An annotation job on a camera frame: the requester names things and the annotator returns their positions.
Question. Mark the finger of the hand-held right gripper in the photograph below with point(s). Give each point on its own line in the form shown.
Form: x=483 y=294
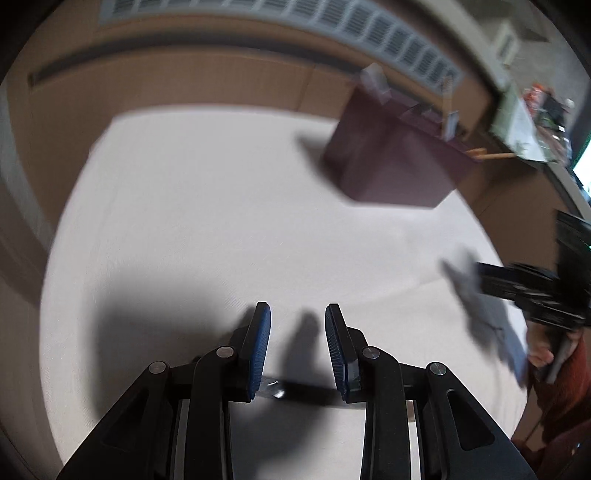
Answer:
x=512 y=281

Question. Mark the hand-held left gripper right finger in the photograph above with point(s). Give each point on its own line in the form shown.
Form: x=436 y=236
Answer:
x=334 y=355

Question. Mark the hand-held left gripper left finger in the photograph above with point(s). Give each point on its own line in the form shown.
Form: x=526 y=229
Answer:
x=258 y=350

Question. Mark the maroon organizer box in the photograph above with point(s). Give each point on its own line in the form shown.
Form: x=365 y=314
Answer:
x=392 y=161

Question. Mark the person's right hand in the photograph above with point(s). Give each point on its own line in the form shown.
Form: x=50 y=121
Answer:
x=540 y=355

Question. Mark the window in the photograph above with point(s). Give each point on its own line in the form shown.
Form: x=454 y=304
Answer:
x=584 y=161

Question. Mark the small blue white card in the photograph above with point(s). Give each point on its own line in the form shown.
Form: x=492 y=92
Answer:
x=451 y=124

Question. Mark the clear plastic piece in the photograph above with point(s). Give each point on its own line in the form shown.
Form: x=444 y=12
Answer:
x=376 y=83

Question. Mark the grey vent grille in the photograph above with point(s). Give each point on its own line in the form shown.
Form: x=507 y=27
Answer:
x=369 y=27

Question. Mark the grey wall ledge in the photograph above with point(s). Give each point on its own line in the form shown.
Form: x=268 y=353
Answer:
x=480 y=50

